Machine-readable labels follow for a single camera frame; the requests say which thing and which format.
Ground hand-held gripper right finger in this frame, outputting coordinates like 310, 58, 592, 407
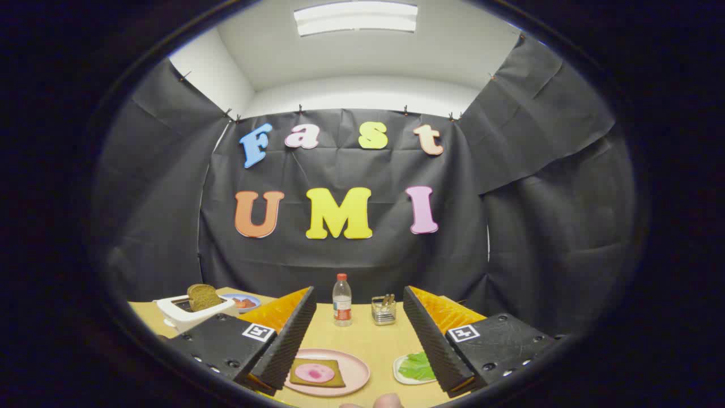
403, 286, 561, 398

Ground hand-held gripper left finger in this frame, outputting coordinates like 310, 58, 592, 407
164, 286, 317, 397

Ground green lettuce leaf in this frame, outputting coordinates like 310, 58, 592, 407
398, 351, 437, 381

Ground brown bread slice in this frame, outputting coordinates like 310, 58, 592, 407
289, 358, 346, 389
187, 283, 223, 312

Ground pink ham slice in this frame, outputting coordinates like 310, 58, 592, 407
296, 363, 336, 384

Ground square white plate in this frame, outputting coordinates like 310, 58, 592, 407
393, 352, 438, 386

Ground small blue plate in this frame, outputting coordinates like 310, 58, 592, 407
220, 294, 262, 314

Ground clear plastic water bottle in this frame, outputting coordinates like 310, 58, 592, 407
332, 273, 353, 328

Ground round pink plate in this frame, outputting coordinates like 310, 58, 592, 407
283, 348, 371, 397

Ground black backdrop cloth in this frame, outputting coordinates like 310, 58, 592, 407
93, 34, 638, 341

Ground white toaster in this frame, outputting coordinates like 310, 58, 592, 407
156, 295, 236, 334

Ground ceiling light panel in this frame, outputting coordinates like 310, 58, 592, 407
293, 0, 419, 37

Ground metal wire utensil holder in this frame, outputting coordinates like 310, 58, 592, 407
372, 296, 397, 326

